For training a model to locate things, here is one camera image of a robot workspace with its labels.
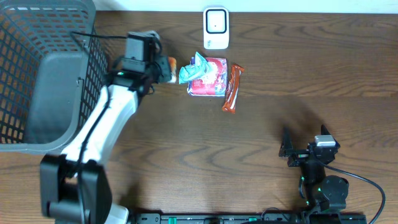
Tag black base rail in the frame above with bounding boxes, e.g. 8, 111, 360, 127
127, 212, 367, 224

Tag mint green snack packet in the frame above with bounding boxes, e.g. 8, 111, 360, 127
178, 52, 211, 84

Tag purple red tissue pack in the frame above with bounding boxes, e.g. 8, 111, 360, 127
187, 57, 228, 97

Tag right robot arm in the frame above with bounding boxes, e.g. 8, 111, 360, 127
279, 125, 349, 223

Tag small orange box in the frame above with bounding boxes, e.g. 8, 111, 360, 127
168, 57, 177, 83

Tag orange red snack bar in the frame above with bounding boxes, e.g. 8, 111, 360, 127
222, 64, 244, 114

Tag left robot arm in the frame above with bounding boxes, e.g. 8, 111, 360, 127
40, 30, 173, 223

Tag grey plastic mesh basket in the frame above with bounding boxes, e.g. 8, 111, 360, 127
1, 0, 108, 154

